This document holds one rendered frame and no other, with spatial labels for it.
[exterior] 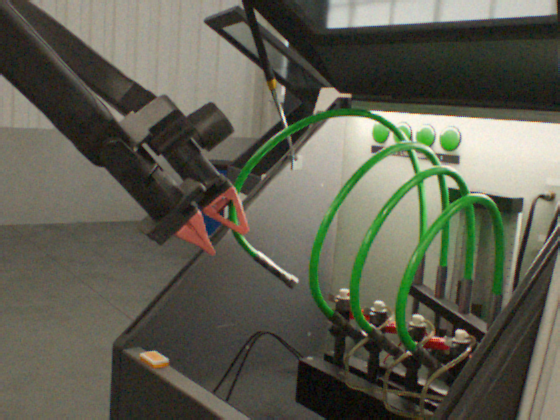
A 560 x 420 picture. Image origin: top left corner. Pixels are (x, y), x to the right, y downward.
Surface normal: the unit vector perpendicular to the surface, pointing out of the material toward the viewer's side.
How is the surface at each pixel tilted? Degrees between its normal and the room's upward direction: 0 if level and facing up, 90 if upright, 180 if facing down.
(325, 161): 90
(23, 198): 90
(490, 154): 90
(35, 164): 90
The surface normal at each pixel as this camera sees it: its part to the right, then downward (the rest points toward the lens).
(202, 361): 0.63, 0.16
